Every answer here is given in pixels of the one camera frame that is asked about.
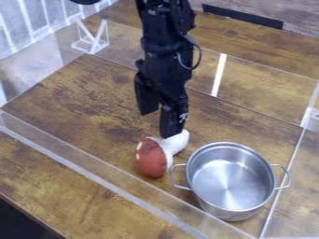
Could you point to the clear acrylic triangle bracket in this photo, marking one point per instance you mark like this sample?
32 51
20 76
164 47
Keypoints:
90 43

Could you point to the black bar on table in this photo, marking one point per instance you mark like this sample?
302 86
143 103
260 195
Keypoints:
242 16

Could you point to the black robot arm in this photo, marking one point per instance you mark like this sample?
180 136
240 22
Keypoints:
167 20

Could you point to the silver pot with handles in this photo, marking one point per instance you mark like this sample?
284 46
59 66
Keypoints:
231 179

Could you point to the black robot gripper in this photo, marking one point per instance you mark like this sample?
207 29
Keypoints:
159 85

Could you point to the plush mushroom brown white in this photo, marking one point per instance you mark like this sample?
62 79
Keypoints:
155 153

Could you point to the clear acrylic enclosure panel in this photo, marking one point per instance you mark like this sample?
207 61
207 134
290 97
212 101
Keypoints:
156 200

